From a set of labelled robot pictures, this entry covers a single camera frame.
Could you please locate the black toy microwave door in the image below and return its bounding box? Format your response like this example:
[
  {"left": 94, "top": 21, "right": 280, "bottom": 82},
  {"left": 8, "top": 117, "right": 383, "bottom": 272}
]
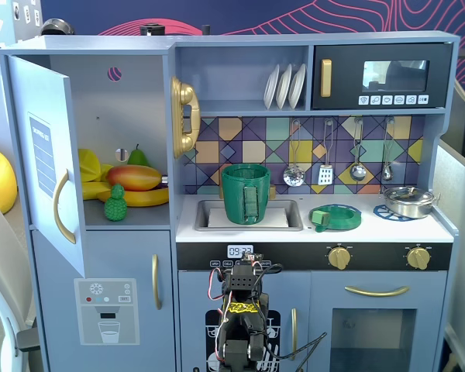
[{"left": 312, "top": 43, "right": 454, "bottom": 111}]

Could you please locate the gold curved oven handle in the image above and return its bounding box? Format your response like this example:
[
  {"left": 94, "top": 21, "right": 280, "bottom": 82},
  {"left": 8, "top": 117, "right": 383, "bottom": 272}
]
[{"left": 344, "top": 285, "right": 411, "bottom": 298}]

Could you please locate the yellow toy fruit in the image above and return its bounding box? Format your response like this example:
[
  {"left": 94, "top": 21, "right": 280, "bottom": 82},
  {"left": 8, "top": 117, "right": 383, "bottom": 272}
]
[{"left": 77, "top": 148, "right": 114, "bottom": 183}]

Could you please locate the steel skimmer spoon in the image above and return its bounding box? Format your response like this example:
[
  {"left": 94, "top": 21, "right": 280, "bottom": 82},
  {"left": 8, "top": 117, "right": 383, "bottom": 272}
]
[{"left": 282, "top": 119, "right": 307, "bottom": 188}]

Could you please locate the oven door with window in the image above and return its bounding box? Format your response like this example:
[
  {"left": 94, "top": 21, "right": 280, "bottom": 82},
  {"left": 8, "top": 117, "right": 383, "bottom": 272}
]
[{"left": 309, "top": 270, "right": 449, "bottom": 372}]

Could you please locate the gold straight fridge handle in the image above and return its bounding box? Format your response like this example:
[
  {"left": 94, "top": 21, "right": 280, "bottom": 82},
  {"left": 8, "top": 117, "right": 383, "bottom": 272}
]
[{"left": 151, "top": 253, "right": 163, "bottom": 311}]

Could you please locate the green printed cup recipient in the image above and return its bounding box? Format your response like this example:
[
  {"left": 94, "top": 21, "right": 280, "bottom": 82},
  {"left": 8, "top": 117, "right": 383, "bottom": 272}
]
[{"left": 220, "top": 163, "right": 272, "bottom": 226}]

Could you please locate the gold dishwasher handle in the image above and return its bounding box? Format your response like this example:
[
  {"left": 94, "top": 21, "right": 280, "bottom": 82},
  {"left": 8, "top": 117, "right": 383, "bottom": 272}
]
[{"left": 291, "top": 308, "right": 298, "bottom": 361}]

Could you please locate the green toy pear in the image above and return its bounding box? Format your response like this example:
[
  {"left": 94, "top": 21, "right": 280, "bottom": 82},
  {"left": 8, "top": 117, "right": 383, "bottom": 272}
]
[{"left": 126, "top": 143, "right": 147, "bottom": 167}]

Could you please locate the green flat round dish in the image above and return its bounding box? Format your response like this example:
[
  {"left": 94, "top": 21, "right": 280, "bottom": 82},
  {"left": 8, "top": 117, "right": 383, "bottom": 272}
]
[{"left": 308, "top": 204, "right": 362, "bottom": 233}]

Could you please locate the steel small spoon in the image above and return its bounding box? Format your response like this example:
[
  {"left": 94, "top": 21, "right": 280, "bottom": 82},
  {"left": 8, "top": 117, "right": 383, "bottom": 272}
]
[{"left": 381, "top": 117, "right": 395, "bottom": 182}]

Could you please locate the gold toy telephone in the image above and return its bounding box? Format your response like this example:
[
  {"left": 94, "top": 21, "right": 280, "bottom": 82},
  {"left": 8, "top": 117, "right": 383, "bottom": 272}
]
[{"left": 170, "top": 75, "right": 202, "bottom": 160}]

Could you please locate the steel ladle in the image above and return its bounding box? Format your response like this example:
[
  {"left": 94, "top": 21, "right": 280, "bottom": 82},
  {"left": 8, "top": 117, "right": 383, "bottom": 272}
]
[{"left": 349, "top": 118, "right": 368, "bottom": 182}]

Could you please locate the gold stove knob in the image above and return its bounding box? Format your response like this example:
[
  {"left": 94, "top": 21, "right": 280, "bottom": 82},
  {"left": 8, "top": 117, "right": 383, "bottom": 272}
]
[
  {"left": 327, "top": 246, "right": 352, "bottom": 270},
  {"left": 405, "top": 246, "right": 431, "bottom": 271}
]

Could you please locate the black short cylinder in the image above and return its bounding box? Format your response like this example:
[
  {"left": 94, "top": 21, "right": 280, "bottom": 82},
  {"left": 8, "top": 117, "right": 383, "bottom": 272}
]
[{"left": 139, "top": 22, "right": 167, "bottom": 36}]

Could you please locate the black power cable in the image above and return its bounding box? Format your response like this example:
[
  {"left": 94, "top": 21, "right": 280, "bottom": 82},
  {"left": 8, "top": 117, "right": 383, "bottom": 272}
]
[{"left": 274, "top": 331, "right": 329, "bottom": 372}]

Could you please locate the red yellow toy mango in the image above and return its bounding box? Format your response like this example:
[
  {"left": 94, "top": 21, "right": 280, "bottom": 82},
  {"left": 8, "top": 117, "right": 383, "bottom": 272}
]
[{"left": 106, "top": 165, "right": 164, "bottom": 191}]

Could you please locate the yellow toy banana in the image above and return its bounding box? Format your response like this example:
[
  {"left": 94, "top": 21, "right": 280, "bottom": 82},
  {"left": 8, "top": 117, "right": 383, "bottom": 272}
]
[{"left": 83, "top": 181, "right": 170, "bottom": 208}]

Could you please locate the steel slotted spatula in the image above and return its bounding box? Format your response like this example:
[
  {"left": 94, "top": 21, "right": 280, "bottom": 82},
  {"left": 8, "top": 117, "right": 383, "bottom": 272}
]
[{"left": 317, "top": 119, "right": 334, "bottom": 186}]

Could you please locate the blue toy kitchen unit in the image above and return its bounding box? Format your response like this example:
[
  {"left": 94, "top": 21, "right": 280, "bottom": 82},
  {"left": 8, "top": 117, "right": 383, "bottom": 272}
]
[{"left": 0, "top": 29, "right": 461, "bottom": 372}]

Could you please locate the steel pot lid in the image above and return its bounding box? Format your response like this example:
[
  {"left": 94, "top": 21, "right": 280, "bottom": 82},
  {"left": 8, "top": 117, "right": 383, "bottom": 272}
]
[{"left": 383, "top": 185, "right": 436, "bottom": 203}]

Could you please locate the digital clock display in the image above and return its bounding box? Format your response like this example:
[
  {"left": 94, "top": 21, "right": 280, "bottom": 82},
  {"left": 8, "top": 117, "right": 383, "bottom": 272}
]
[{"left": 227, "top": 244, "right": 254, "bottom": 259}]

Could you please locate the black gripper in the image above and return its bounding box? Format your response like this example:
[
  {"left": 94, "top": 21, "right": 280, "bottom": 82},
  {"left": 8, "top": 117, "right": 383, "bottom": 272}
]
[{"left": 238, "top": 251, "right": 265, "bottom": 268}]

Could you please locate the grey toy sink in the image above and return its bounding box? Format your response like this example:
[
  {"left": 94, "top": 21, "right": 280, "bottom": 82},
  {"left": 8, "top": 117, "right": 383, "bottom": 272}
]
[{"left": 195, "top": 198, "right": 304, "bottom": 233}]

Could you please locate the gold curved door handle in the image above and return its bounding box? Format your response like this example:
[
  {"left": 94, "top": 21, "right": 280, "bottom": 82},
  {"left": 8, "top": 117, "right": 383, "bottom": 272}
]
[{"left": 53, "top": 168, "right": 78, "bottom": 245}]

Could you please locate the steel toy pot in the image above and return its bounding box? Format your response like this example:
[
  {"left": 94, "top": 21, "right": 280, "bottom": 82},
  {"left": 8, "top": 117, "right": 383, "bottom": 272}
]
[{"left": 379, "top": 189, "right": 439, "bottom": 219}]

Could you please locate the white toy plate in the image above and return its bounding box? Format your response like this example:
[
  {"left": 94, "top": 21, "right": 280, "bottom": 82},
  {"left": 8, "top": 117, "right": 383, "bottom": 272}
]
[
  {"left": 263, "top": 64, "right": 281, "bottom": 110},
  {"left": 275, "top": 64, "right": 294, "bottom": 110},
  {"left": 288, "top": 63, "right": 307, "bottom": 110}
]

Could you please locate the black round device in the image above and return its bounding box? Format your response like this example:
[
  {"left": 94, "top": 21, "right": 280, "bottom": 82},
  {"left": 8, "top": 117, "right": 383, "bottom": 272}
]
[{"left": 40, "top": 17, "right": 75, "bottom": 36}]

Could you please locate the white office chair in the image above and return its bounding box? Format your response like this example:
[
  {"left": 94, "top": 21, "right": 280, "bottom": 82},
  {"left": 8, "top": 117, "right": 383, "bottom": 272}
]
[{"left": 0, "top": 191, "right": 40, "bottom": 372}]

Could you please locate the green toy pineapple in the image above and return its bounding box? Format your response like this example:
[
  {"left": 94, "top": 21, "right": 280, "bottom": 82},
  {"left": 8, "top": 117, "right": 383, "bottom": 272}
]
[{"left": 103, "top": 184, "right": 128, "bottom": 222}]

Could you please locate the blue cabinet door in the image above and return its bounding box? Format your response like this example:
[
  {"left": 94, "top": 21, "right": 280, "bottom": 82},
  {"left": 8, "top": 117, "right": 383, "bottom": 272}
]
[{"left": 5, "top": 53, "right": 87, "bottom": 279}]

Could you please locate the yellow beanbag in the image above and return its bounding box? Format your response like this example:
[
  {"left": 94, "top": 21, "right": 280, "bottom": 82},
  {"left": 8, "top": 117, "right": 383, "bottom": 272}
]
[{"left": 0, "top": 141, "right": 19, "bottom": 215}]

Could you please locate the blue round trivet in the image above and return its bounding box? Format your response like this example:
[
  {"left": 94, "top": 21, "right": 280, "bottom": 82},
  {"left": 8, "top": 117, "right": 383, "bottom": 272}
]
[{"left": 373, "top": 204, "right": 419, "bottom": 222}]

